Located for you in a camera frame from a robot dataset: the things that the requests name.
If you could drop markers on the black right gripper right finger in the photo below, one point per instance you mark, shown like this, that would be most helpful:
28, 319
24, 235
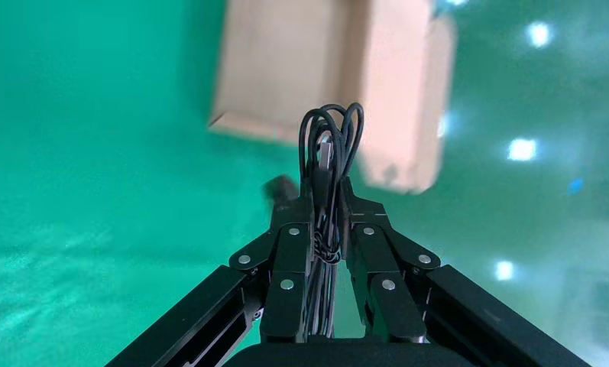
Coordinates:
380, 253

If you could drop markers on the open brown cardboard box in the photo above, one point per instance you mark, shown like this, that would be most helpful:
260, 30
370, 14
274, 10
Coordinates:
284, 61

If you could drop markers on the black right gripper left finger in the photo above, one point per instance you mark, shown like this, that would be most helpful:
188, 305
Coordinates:
284, 253

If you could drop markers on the green table mat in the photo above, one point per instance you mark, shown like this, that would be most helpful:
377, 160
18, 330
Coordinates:
81, 152

